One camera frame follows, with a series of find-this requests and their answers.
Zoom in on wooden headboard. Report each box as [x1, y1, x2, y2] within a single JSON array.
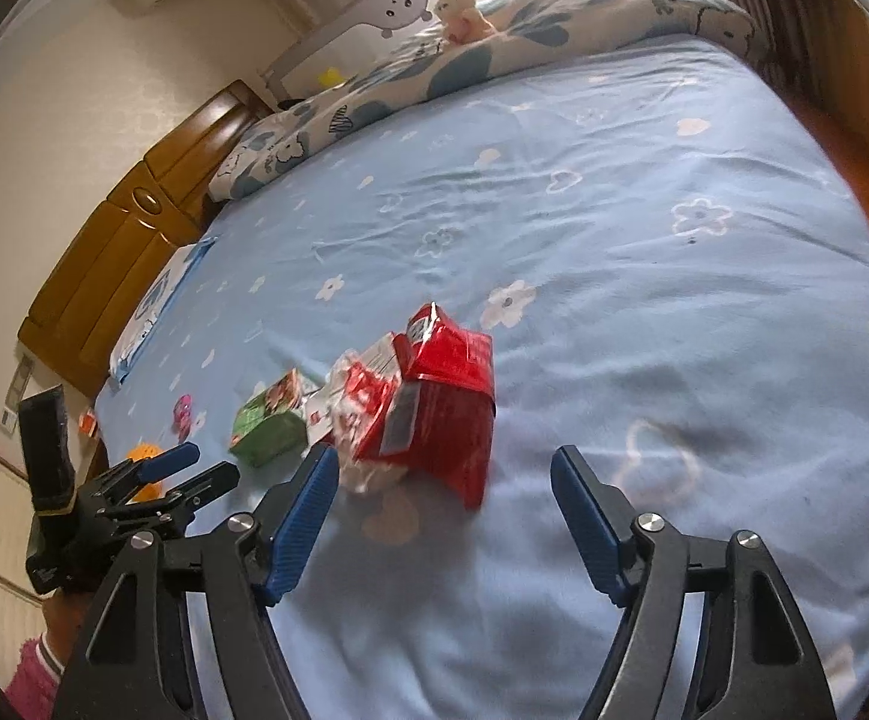
[[18, 80, 272, 400]]

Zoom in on small pink candy wrapper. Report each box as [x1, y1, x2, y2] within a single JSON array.
[[172, 395, 192, 442]]

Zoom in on small orange foam net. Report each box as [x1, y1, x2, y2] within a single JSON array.
[[124, 442, 166, 504]]

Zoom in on red snack wrapper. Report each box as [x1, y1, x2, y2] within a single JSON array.
[[304, 302, 496, 511]]

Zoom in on small plush teddy bear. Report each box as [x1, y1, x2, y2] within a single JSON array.
[[434, 0, 496, 46]]

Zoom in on floral blue white quilt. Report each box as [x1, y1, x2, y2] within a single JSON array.
[[208, 0, 766, 203]]

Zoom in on pink sleeve cuff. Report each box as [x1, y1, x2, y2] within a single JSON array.
[[5, 635, 65, 720]]

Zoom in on small yellow toy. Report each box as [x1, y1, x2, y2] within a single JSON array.
[[317, 67, 345, 88]]

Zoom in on green snack box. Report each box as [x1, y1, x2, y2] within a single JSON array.
[[229, 369, 307, 466]]

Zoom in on grey white crib rail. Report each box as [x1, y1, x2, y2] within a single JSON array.
[[262, 0, 433, 99]]

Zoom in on light blue floral bedsheet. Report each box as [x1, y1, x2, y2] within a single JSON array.
[[98, 36, 869, 718]]

